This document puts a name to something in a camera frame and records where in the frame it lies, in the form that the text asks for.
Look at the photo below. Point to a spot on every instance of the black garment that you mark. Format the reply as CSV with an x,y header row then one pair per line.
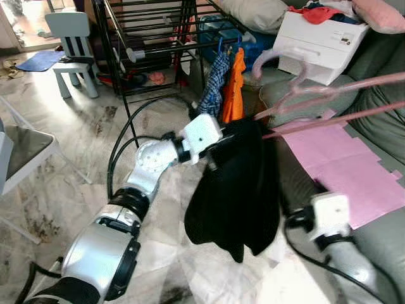
x,y
237,190

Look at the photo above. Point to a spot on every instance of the pink clothes hanger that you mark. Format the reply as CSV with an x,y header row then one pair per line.
x,y
329,95

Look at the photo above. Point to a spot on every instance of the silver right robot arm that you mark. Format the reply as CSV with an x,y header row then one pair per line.
x,y
354,266

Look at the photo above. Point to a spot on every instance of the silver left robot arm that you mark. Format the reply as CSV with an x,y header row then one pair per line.
x,y
149,168

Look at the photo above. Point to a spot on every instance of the blue clothes hanger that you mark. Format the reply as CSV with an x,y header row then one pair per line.
x,y
229,44

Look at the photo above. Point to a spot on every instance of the orange garment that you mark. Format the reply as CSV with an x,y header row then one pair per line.
x,y
233,88

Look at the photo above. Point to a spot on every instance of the blue plaid shirt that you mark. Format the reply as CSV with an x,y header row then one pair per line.
x,y
215,88

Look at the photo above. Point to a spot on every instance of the pink foam mat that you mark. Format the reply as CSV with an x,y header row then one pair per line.
x,y
348,171

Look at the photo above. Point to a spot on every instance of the blue storage box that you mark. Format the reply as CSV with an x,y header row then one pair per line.
x,y
253,44

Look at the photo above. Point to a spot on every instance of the black metal drying rack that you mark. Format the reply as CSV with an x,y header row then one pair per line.
x,y
152,47

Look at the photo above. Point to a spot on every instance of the grey green sofa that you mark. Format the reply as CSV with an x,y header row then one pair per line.
x,y
380,126

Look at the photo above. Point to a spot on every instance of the beige pillow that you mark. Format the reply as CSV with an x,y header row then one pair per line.
x,y
253,14

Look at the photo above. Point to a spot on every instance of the white printer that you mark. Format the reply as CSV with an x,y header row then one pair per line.
x,y
323,44

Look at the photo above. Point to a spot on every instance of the red cloth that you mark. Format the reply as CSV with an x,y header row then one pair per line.
x,y
319,14

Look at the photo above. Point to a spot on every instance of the pale blue child's chair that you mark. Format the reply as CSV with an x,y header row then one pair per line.
x,y
69,31

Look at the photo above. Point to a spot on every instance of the pink pillow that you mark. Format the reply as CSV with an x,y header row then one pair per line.
x,y
380,16

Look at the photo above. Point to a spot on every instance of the blue floor mat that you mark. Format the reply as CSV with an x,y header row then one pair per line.
x,y
41,61

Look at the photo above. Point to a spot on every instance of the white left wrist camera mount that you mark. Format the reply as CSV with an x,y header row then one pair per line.
x,y
201,136

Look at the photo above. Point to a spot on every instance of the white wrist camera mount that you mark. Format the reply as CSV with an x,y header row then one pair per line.
x,y
201,136
330,215

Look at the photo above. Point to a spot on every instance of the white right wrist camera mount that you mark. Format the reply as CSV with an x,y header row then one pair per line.
x,y
330,215

